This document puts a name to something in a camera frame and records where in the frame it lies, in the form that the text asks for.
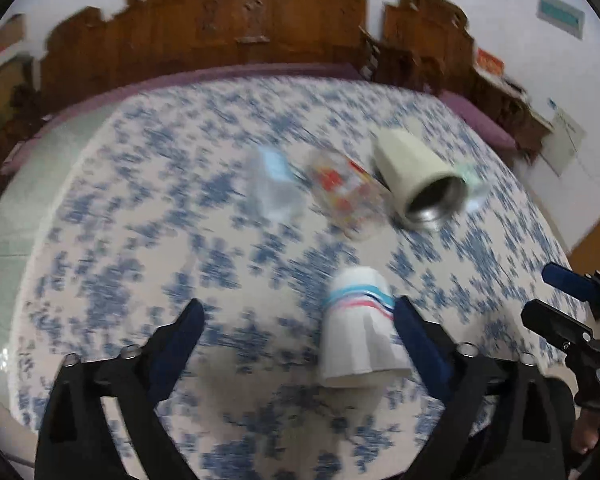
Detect cream steel-lined mug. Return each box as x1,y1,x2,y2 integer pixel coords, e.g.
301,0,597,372
373,129,468,231

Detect person's right hand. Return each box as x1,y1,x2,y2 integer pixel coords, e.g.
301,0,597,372
571,408,600,455

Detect purple armchair cushion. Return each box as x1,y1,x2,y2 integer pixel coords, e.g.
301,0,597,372
438,90,517,151

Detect glass cup red flowers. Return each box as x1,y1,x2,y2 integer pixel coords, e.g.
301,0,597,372
306,148,388,240

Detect carved wooden armchair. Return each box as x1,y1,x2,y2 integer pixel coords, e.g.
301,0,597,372
363,0,475,96

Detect blue wall sign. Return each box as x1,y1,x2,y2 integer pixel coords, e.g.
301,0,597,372
536,0,585,40

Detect red sign box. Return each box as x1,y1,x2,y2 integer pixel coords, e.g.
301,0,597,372
475,48,505,77

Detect clear plastic cup blue label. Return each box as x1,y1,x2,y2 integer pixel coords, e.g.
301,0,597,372
247,145,303,223

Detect blue floral tablecloth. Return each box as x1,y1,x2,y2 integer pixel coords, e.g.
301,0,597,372
8,78,585,479

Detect carved wooden sofa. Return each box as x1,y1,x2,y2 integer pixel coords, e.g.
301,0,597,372
41,0,367,113

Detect striped white paper cup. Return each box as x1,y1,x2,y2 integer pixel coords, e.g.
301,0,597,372
317,266,412,389

